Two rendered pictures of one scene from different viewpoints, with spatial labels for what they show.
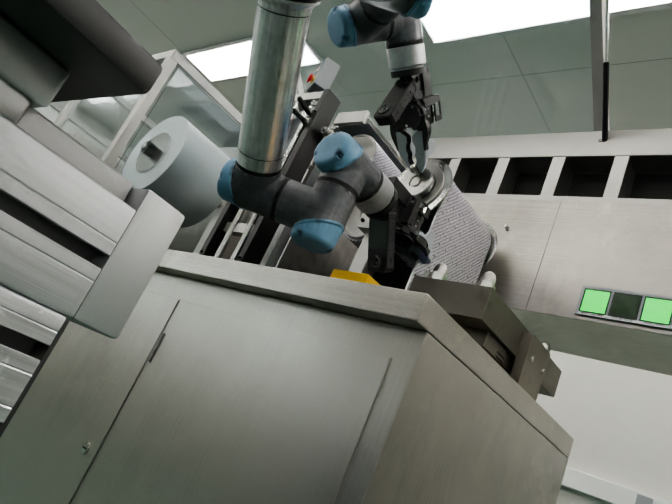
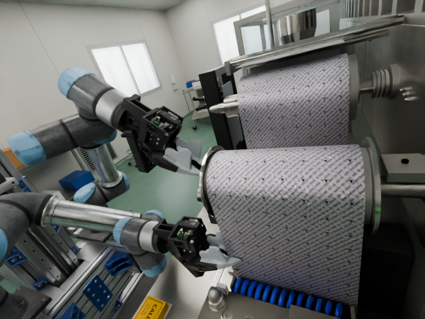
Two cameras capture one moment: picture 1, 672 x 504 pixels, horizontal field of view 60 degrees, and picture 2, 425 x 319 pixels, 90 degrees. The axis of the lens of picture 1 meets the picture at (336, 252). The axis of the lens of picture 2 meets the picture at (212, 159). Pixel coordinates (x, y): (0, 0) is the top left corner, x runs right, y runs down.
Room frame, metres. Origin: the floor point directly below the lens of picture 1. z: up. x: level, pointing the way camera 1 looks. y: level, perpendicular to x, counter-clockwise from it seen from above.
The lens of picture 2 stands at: (1.04, -0.47, 1.48)
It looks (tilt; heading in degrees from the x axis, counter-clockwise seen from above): 26 degrees down; 77
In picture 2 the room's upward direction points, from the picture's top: 17 degrees counter-clockwise
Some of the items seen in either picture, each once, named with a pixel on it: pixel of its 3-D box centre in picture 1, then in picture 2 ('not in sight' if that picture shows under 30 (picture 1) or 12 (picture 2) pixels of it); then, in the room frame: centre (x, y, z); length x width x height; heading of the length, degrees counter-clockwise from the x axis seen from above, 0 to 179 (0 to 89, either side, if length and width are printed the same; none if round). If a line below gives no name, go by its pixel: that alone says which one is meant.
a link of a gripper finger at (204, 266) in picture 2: (414, 242); (201, 259); (1.03, -0.13, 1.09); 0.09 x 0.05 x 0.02; 134
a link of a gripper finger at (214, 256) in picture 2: (427, 244); (217, 254); (1.07, -0.16, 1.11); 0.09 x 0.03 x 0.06; 134
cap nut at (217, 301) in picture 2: (439, 274); (215, 296); (1.03, -0.19, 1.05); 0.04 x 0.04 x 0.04
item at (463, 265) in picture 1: (447, 275); (283, 261); (1.17, -0.24, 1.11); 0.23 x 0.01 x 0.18; 135
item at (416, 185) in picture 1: (417, 184); not in sight; (1.12, -0.10, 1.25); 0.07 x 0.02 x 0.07; 45
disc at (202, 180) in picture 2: (420, 187); (218, 180); (1.12, -0.11, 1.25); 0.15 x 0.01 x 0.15; 45
